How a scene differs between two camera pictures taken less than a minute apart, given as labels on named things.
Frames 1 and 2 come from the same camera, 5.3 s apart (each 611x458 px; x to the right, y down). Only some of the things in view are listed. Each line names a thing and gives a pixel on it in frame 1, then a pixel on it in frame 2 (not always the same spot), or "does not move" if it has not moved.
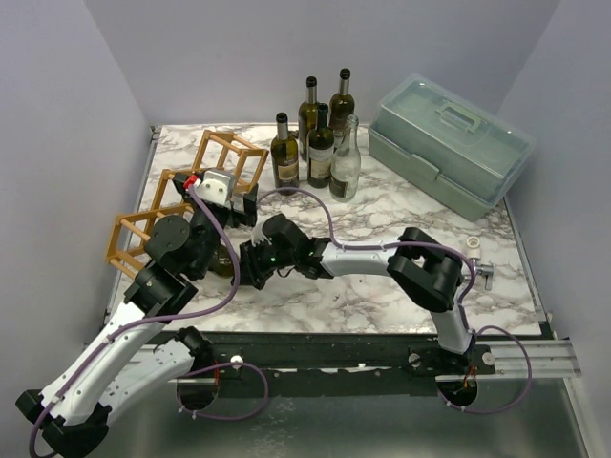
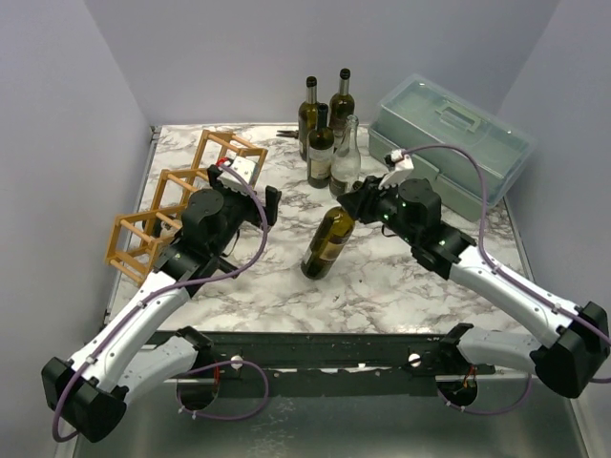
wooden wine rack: x=242 y=161 does not move
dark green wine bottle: x=320 y=151 does not move
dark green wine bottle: x=284 y=155 to x=327 y=243
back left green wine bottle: x=307 y=116 does not move
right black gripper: x=249 y=265 to x=368 y=197
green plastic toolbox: x=467 y=155 does not move
